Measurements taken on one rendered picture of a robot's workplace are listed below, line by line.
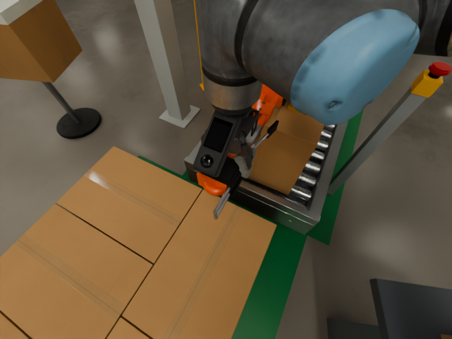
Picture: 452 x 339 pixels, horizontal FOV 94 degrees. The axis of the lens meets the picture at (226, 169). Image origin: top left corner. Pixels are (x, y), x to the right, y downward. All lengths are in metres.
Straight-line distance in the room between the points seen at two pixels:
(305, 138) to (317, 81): 0.60
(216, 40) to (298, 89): 0.12
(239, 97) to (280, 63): 0.12
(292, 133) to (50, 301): 1.11
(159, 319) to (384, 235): 1.53
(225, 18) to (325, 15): 0.09
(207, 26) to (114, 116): 2.21
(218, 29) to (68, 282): 1.07
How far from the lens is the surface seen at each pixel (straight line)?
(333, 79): 0.18
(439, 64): 1.20
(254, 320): 1.51
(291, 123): 0.81
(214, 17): 0.26
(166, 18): 1.74
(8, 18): 1.78
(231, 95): 0.31
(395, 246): 1.92
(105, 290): 1.07
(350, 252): 1.74
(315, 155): 1.29
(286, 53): 0.20
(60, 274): 1.18
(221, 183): 0.46
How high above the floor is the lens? 1.50
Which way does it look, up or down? 58 degrees down
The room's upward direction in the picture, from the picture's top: straight up
